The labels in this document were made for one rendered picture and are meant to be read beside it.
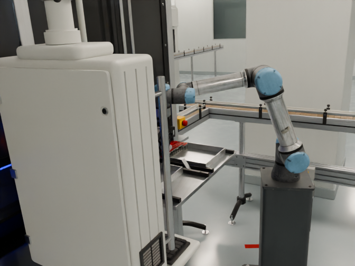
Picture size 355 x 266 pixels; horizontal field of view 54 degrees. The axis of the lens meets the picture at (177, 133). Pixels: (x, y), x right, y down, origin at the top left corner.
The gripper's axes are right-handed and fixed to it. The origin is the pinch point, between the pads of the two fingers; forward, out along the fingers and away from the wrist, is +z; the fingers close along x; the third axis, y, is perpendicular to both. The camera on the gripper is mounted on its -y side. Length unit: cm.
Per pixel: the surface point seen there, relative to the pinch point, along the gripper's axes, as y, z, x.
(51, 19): -64, -66, -12
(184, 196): -12.1, 11.1, -20.4
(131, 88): -62, -49, -37
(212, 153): 38.9, 11.4, -7.8
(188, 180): 2.6, 11.3, -13.8
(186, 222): 70, 89, 30
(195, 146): 42.1, 10.7, 5.1
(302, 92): 181, 1, -23
